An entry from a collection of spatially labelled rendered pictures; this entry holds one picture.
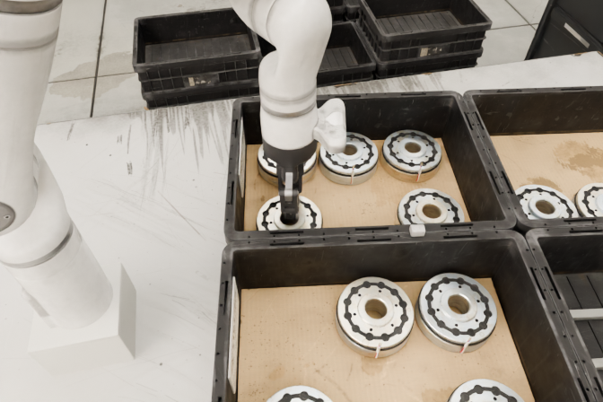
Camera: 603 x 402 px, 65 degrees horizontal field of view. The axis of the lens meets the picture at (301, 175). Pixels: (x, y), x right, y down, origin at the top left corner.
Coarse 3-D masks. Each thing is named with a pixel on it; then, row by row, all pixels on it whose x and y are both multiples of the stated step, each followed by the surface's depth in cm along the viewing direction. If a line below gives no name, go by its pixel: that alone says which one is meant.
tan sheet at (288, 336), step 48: (288, 288) 69; (336, 288) 69; (240, 336) 64; (288, 336) 64; (336, 336) 64; (240, 384) 60; (288, 384) 60; (336, 384) 60; (384, 384) 60; (432, 384) 60; (528, 384) 60
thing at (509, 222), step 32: (320, 96) 83; (352, 96) 83; (384, 96) 83; (416, 96) 83; (448, 96) 83; (480, 160) 73; (224, 224) 65; (448, 224) 65; (480, 224) 65; (512, 224) 65
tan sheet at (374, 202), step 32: (256, 160) 87; (448, 160) 87; (256, 192) 81; (320, 192) 81; (352, 192) 81; (384, 192) 81; (448, 192) 81; (288, 224) 77; (352, 224) 77; (384, 224) 77
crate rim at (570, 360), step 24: (240, 240) 63; (264, 240) 63; (288, 240) 63; (312, 240) 63; (336, 240) 63; (360, 240) 63; (384, 240) 64; (408, 240) 63; (432, 240) 63; (456, 240) 63; (480, 240) 63; (504, 240) 64; (528, 264) 60; (552, 312) 56; (216, 336) 54; (216, 360) 52; (576, 360) 52; (216, 384) 51; (576, 384) 51
